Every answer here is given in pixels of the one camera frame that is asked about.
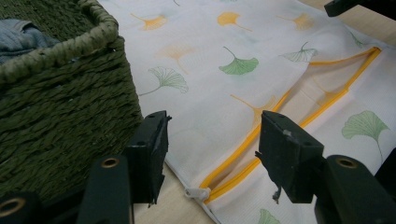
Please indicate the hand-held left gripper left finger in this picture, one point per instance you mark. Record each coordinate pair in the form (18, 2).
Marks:
(148, 155)

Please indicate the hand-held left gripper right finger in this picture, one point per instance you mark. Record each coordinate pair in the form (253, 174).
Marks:
(288, 155)

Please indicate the white leaf-print laundry bag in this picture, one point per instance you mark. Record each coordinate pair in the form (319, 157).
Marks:
(236, 93)

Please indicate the green woven basket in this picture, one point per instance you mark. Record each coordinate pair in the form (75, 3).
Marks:
(65, 109)

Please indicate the grey-blue cloth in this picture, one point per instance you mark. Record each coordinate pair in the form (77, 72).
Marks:
(20, 39)

